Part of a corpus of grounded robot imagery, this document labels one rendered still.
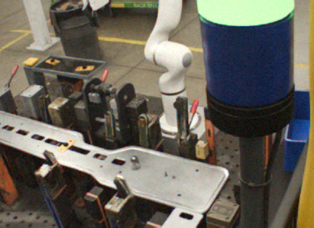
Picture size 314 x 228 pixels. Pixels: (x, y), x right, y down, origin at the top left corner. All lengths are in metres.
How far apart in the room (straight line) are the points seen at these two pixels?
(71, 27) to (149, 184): 3.11
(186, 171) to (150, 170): 0.13
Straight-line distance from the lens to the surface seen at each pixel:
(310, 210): 0.55
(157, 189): 1.44
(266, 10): 0.27
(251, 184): 0.38
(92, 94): 1.72
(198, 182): 1.44
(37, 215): 1.94
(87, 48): 4.55
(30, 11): 5.48
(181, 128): 1.52
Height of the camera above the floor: 1.98
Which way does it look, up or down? 33 degrees down
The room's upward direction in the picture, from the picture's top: 10 degrees counter-clockwise
